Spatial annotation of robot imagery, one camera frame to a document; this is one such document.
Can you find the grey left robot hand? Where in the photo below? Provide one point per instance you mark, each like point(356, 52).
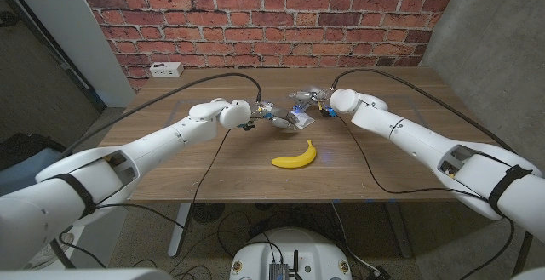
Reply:
point(277, 112)

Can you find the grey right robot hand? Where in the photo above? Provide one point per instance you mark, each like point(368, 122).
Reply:
point(306, 95)

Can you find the white paper shipping label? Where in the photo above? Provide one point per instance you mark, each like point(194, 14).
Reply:
point(307, 120)

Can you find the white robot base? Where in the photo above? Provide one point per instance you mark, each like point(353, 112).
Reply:
point(294, 241)

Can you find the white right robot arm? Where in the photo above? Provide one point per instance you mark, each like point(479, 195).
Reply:
point(426, 139)

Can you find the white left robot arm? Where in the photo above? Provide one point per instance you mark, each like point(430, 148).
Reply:
point(170, 135)

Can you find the yellow toy banana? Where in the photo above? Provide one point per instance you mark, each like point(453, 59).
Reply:
point(298, 161)

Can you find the red brick print backdrop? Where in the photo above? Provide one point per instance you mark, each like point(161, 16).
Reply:
point(272, 16)

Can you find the white power strip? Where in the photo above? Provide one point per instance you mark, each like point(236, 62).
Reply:
point(166, 70)

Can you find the black round floor disc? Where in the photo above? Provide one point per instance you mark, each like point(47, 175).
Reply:
point(206, 213)

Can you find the black antenna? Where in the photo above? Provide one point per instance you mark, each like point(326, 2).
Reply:
point(296, 263)

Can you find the white table leg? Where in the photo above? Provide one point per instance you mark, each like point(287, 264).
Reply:
point(179, 229)

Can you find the small grey electronics box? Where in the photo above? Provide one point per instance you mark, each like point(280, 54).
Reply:
point(279, 271)

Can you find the grey table leg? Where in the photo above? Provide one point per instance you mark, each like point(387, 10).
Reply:
point(400, 233)

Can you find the black bag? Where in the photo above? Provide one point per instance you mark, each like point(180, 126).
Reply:
point(21, 146)

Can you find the blue storage bin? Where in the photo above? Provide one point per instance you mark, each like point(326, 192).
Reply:
point(17, 175)

